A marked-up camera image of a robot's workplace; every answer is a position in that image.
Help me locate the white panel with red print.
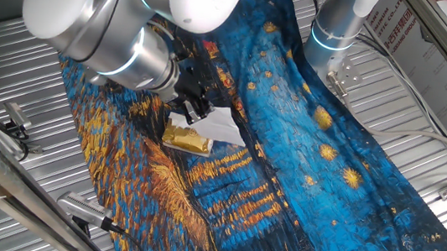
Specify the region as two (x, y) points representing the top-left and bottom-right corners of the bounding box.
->
(349, 0), (447, 165)

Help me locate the black large camera cable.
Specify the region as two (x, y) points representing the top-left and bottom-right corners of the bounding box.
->
(97, 217), (153, 251)

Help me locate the white paper napkin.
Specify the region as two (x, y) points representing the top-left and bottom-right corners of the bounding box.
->
(187, 102), (251, 149)

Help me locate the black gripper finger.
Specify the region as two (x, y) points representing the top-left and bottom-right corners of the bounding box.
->
(180, 98), (205, 126)
(197, 96), (216, 119)

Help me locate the small silver camera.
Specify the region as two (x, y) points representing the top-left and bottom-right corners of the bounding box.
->
(1, 100), (36, 131)

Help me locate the silver camera mount bracket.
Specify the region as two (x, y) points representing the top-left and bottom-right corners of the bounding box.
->
(13, 126), (46, 156)

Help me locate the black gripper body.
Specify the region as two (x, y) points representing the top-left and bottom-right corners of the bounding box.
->
(164, 47), (218, 115)

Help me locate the large silver camera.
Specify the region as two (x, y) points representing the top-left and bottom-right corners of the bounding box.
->
(54, 189), (116, 233)

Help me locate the starry night painting tablecloth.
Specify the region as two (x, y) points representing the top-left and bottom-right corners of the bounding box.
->
(35, 0), (447, 251)

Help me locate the black large camera mount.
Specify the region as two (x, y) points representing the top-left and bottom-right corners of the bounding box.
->
(68, 214), (95, 239)

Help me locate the grey hose with metal connector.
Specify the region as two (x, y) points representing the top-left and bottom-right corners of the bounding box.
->
(317, 69), (447, 169)

